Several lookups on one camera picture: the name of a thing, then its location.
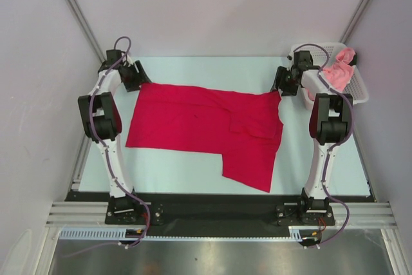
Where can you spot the aluminium front rail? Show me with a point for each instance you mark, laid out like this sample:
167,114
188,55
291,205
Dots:
92,214

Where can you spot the left aluminium frame post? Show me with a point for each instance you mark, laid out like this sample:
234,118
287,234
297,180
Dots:
85,28

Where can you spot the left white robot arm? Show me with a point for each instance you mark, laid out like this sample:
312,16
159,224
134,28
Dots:
102,123

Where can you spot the pink t shirt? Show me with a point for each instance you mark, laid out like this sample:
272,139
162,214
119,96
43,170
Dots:
339,74

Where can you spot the aluminium frame post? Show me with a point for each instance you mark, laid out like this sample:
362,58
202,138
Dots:
354,20
85,28

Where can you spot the white cable duct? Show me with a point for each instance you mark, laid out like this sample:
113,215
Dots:
206,238

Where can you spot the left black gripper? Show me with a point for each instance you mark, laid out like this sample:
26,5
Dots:
141,77

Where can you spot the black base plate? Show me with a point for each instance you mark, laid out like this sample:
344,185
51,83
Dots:
216,215

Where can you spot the right aluminium frame post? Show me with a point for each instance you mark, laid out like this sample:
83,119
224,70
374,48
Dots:
354,20

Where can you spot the red t shirt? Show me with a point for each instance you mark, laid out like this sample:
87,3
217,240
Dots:
244,128

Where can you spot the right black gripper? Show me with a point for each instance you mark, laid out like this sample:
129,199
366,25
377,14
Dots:
282,73

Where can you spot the white plastic basket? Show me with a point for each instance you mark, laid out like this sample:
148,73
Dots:
324,55

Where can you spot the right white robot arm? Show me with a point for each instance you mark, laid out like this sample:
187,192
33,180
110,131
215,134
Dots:
330,125

